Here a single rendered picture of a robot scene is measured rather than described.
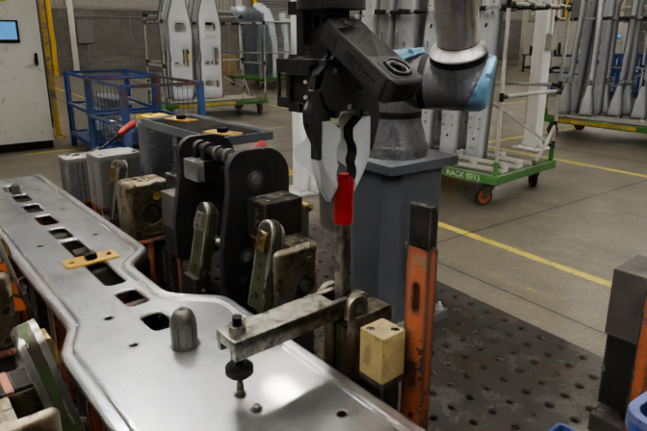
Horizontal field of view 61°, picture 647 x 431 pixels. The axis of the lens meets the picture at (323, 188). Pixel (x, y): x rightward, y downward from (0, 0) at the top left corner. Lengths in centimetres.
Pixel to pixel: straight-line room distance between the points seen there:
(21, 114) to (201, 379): 717
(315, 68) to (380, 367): 31
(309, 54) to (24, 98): 718
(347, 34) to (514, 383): 84
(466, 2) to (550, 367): 75
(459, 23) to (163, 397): 82
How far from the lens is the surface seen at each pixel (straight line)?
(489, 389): 119
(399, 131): 120
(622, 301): 45
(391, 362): 60
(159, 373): 66
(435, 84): 117
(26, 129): 775
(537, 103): 731
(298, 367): 65
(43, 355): 55
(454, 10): 110
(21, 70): 769
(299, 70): 59
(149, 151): 149
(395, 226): 121
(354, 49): 53
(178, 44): 986
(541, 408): 116
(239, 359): 57
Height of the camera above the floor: 135
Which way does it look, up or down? 15 degrees down
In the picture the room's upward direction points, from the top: straight up
